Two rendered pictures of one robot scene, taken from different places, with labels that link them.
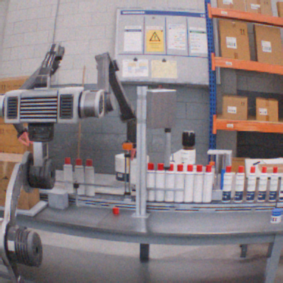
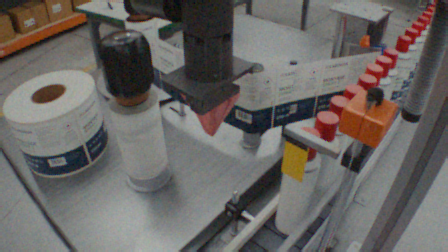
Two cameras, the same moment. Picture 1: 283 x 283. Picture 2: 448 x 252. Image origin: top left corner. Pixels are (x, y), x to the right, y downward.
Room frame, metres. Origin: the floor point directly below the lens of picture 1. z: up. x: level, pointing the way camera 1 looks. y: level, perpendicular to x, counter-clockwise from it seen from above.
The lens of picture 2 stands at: (3.40, 0.35, 1.36)
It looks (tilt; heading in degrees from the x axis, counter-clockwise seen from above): 38 degrees down; 299
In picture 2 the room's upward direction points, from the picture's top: straight up
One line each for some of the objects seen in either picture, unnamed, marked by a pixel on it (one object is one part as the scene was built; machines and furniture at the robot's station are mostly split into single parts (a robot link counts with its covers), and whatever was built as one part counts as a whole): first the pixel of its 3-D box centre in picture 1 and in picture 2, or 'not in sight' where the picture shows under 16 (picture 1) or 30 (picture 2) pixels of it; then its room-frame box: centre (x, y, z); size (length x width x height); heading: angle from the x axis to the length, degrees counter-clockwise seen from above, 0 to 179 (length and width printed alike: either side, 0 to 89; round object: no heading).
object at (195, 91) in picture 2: (132, 138); (208, 56); (3.59, 0.05, 1.19); 0.10 x 0.07 x 0.07; 79
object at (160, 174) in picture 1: (160, 182); (329, 150); (3.45, -0.10, 0.98); 0.05 x 0.05 x 0.20
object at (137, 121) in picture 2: (136, 162); (136, 115); (3.76, 0.03, 1.03); 0.09 x 0.09 x 0.30
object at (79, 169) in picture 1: (79, 177); not in sight; (3.54, 0.34, 0.98); 0.05 x 0.05 x 0.20
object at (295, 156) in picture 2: not in sight; (294, 159); (3.46, 0.07, 1.09); 0.03 x 0.01 x 0.06; 168
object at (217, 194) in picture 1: (218, 175); (355, 60); (3.47, -0.42, 1.01); 0.14 x 0.13 x 0.26; 78
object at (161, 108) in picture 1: (157, 107); not in sight; (3.36, -0.08, 1.38); 0.17 x 0.10 x 0.19; 133
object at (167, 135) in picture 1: (167, 149); (431, 57); (3.33, -0.13, 1.18); 0.04 x 0.04 x 0.21
